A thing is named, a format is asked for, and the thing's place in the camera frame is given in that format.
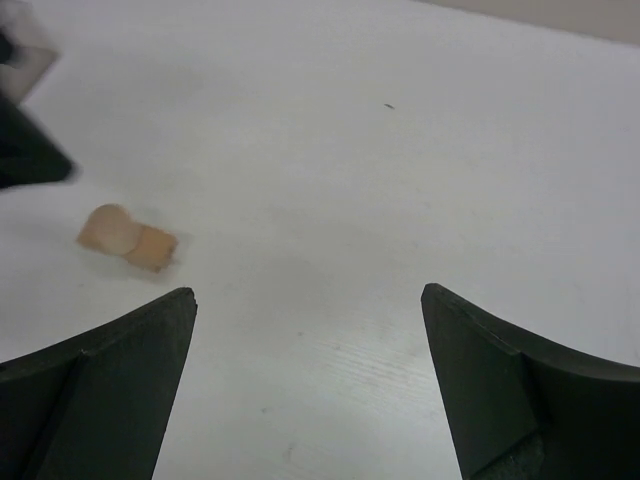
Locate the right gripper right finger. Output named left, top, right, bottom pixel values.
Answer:
left=421, top=283, right=639, bottom=479

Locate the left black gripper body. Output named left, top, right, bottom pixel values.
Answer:
left=1, top=93, right=75, bottom=190

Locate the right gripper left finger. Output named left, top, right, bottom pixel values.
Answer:
left=1, top=287, right=197, bottom=480

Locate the clear plastic box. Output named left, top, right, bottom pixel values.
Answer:
left=1, top=1, right=60, bottom=103

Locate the long rectangular wood block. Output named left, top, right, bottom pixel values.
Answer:
left=77, top=223, right=179, bottom=273

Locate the wood cylinder block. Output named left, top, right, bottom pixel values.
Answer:
left=88, top=204, right=141, bottom=256

